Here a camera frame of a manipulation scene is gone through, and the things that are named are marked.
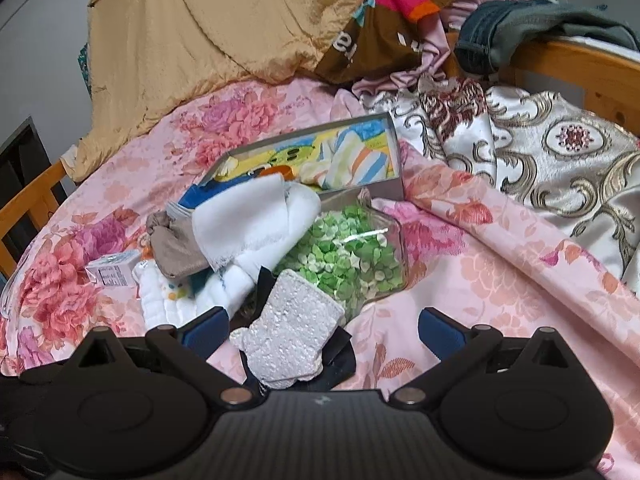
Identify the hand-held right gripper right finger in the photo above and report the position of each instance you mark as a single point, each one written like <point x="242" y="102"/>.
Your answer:
<point x="439" y="334"/>

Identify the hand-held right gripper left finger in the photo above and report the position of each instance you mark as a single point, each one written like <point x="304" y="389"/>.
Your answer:
<point x="207" y="334"/>

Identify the white quilted cloth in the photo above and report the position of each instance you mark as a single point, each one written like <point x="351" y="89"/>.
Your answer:
<point x="165" y="300"/>

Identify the white textured sock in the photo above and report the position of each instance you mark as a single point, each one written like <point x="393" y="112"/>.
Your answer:
<point x="290" y="330"/>

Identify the plain white cloth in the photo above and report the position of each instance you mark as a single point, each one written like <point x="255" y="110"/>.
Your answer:
<point x="250" y="215"/>

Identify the grey cardboard box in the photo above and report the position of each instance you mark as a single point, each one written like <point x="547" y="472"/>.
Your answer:
<point x="360" y="192"/>

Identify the pink floral bedsheet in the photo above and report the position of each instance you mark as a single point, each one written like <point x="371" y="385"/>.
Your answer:
<point x="500" y="285"/>

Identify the taupe cloth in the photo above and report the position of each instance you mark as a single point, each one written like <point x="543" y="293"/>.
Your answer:
<point x="175" y="250"/>

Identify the black cloth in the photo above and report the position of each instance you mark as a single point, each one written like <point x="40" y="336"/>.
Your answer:
<point x="340" y="355"/>

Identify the jar of green paper stars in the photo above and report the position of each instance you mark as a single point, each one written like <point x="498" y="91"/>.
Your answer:
<point x="345" y="255"/>

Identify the yellow blue cartoon towel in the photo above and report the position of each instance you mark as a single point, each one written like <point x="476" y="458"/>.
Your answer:
<point x="270" y="157"/>

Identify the pastel striped cloth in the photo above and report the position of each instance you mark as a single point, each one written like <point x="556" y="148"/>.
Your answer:
<point x="360" y="160"/>

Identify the cream gold ornate cloth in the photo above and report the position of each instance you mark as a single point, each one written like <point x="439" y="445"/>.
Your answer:
<point x="550" y="160"/>

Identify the teal patterned cloth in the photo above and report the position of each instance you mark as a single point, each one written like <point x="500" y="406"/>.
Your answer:
<point x="84" y="67"/>

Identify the wooden headboard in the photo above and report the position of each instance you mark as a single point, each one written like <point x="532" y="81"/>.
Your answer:
<point x="575" y="70"/>

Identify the tan quilt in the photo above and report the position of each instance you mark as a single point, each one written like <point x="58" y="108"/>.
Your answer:
<point x="200" y="35"/>

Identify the blue denim jeans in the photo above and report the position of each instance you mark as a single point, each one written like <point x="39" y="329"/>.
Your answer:
<point x="490" y="30"/>

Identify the brown colourful printed cloth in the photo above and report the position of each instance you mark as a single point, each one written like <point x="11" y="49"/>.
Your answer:
<point x="380" y="30"/>

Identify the wooden bed side rail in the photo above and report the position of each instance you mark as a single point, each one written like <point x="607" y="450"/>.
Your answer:
<point x="30" y="200"/>

